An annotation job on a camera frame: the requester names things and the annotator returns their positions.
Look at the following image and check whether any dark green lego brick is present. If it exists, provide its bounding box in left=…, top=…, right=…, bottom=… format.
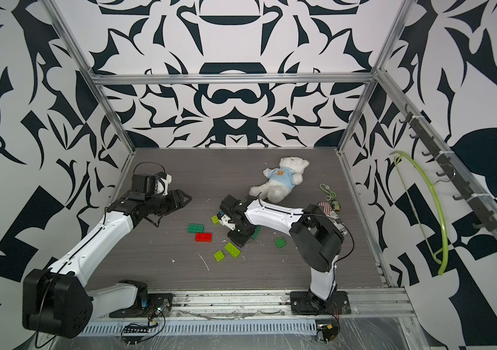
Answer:
left=251, top=225, right=261, bottom=240
left=187, top=224, right=205, bottom=233

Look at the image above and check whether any red lego brick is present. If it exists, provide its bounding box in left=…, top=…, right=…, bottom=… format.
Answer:
left=195, top=233, right=213, bottom=243

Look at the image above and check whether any small green lego brick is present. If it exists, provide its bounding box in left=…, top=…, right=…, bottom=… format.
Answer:
left=275, top=238, right=286, bottom=249

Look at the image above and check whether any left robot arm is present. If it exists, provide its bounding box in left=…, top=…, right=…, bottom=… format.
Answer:
left=22, top=190, right=192, bottom=338

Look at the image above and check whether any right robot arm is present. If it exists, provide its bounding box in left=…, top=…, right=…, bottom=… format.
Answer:
left=217, top=195, right=346, bottom=303

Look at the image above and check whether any long lime lego brick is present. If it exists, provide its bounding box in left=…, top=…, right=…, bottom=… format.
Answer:
left=224, top=242, right=241, bottom=258

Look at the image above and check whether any white teddy bear blue shirt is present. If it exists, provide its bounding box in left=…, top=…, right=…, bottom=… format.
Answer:
left=249, top=157, right=311, bottom=204

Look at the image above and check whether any black connector box right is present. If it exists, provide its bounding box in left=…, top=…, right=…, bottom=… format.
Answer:
left=315, top=323, right=340, bottom=344

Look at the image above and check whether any black usb hub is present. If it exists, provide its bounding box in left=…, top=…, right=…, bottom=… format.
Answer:
left=121, top=323, right=151, bottom=336

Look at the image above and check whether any green plastic hanger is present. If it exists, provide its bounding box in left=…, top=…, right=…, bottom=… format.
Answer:
left=390, top=150, right=449, bottom=276

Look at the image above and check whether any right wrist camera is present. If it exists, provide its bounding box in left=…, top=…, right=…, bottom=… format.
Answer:
left=217, top=211, right=236, bottom=231

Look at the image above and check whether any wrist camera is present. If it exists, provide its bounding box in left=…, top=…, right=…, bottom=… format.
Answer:
left=132, top=171, right=172, bottom=197
left=217, top=211, right=236, bottom=231

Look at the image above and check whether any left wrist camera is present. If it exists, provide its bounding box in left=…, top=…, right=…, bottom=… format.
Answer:
left=132, top=171, right=172, bottom=197

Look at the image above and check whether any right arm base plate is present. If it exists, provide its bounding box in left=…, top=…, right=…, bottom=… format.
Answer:
left=289, top=291, right=352, bottom=316

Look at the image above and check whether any white slotted cable duct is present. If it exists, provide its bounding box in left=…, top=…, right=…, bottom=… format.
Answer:
left=79, top=319, right=317, bottom=337

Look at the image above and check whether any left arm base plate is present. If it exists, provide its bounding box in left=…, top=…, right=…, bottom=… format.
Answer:
left=109, top=293, right=175, bottom=319

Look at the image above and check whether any black wall hook rail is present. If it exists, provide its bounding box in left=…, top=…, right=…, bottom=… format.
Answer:
left=401, top=105, right=497, bottom=232

